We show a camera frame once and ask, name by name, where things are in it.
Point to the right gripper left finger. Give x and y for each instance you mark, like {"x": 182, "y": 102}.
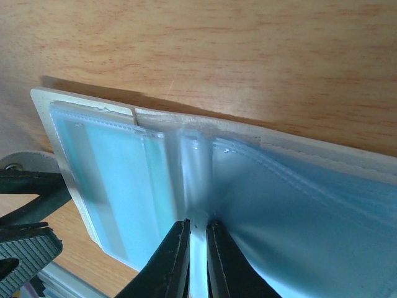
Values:
{"x": 166, "y": 274}

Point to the teal card with stripe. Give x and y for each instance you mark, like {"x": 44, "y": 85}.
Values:
{"x": 122, "y": 175}

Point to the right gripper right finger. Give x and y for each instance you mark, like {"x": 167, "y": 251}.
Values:
{"x": 229, "y": 272}

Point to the beige card holder wallet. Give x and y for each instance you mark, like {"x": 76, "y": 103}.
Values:
{"x": 315, "y": 219}

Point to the aluminium rail frame front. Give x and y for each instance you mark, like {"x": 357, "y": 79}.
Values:
{"x": 61, "y": 283}

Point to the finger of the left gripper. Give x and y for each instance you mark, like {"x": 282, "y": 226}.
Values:
{"x": 25, "y": 250}
{"x": 50, "y": 189}

